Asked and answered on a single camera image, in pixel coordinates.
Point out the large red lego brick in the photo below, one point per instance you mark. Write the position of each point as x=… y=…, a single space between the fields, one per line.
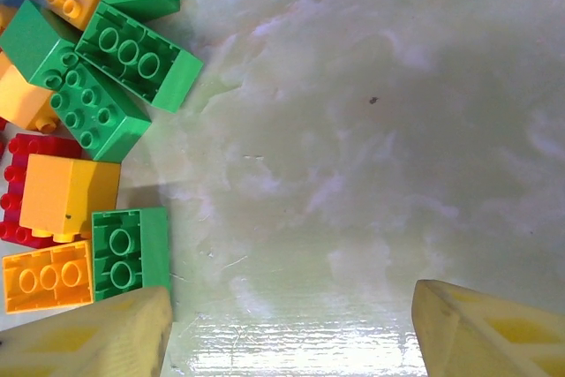
x=44 y=145

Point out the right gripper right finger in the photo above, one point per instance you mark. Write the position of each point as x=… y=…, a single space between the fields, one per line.
x=485 y=341

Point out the long green lego brick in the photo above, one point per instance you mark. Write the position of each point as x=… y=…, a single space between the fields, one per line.
x=132 y=55
x=101 y=116

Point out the long yellow lego brick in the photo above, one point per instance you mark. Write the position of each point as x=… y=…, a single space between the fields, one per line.
x=44 y=275

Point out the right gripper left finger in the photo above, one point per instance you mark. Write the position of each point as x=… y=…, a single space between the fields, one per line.
x=88 y=341

